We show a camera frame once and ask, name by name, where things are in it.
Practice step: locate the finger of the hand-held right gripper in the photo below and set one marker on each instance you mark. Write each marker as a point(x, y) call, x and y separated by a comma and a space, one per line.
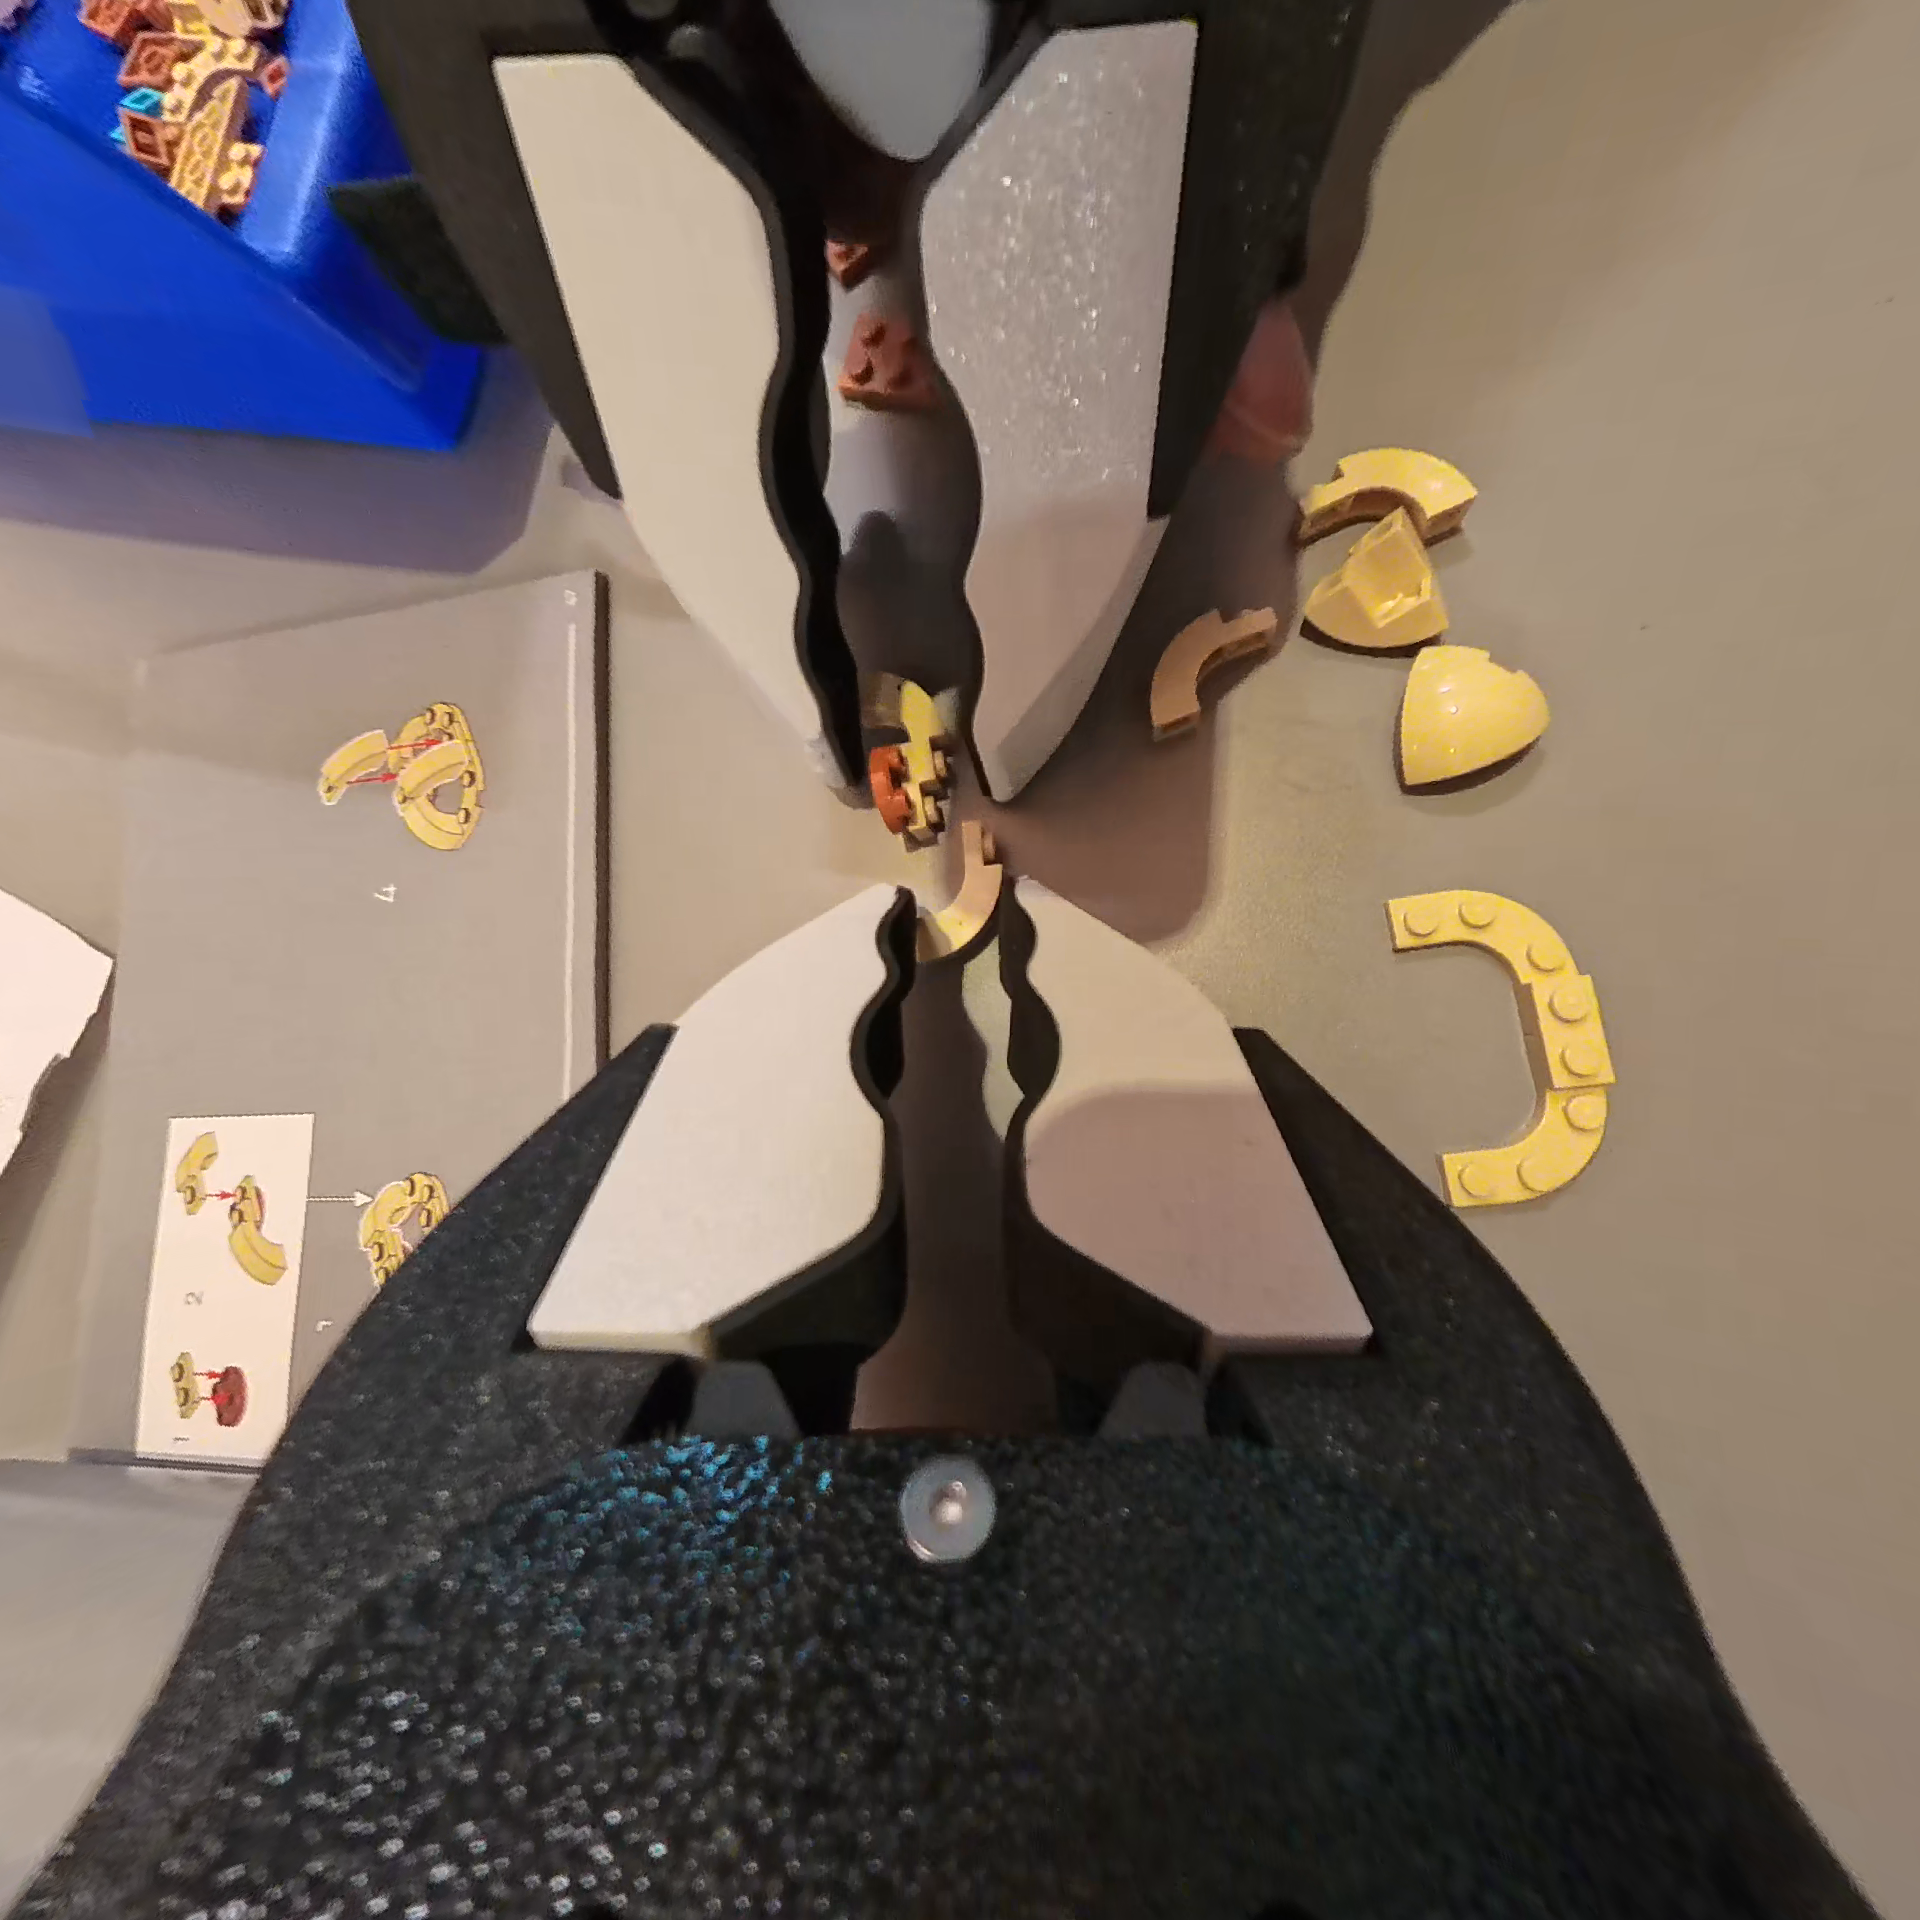
point(661, 331)
point(1065, 362)

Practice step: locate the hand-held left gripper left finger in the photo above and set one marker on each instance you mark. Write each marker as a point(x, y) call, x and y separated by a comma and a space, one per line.
point(721, 1187)

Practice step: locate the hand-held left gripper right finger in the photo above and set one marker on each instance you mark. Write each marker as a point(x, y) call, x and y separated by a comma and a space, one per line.
point(1187, 1187)

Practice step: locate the large tan arch brick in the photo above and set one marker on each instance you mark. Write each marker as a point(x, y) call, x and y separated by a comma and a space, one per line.
point(1567, 1035)
point(967, 901)

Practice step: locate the yellow plate brick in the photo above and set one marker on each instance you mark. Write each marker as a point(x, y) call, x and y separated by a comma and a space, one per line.
point(915, 721)

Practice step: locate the brown round toy brick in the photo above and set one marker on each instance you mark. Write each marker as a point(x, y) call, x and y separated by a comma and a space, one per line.
point(910, 797)

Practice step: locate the blue plastic bin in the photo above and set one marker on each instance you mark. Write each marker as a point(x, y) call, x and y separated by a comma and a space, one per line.
point(182, 317)

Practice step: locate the pile of small toy bricks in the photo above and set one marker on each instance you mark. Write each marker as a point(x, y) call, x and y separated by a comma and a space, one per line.
point(196, 77)

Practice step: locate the orange plate brick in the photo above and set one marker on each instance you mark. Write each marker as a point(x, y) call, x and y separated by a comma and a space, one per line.
point(886, 362)

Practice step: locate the orange small brick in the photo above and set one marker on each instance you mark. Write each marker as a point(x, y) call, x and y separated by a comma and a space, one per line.
point(852, 266)

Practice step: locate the tan curved brick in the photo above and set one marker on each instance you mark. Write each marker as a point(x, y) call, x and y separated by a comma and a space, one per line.
point(1201, 669)
point(1389, 480)

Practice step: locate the tan quarter-round brick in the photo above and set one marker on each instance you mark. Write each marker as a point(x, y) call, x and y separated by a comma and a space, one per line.
point(1382, 592)
point(1471, 721)

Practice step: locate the grey instruction booklet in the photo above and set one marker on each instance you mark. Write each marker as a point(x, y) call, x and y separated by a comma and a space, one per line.
point(301, 960)

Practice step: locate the white printed paper sheet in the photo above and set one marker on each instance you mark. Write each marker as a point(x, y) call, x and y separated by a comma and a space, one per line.
point(46, 1019)

